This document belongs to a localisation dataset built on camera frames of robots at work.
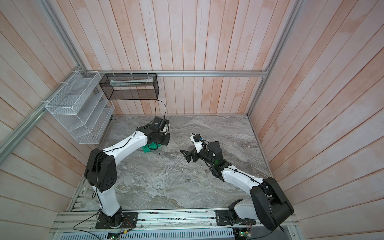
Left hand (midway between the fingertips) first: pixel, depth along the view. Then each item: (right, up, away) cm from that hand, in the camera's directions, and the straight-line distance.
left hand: (167, 141), depth 91 cm
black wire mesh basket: (-29, +39, +14) cm, 51 cm away
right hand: (+13, -1, -10) cm, 16 cm away
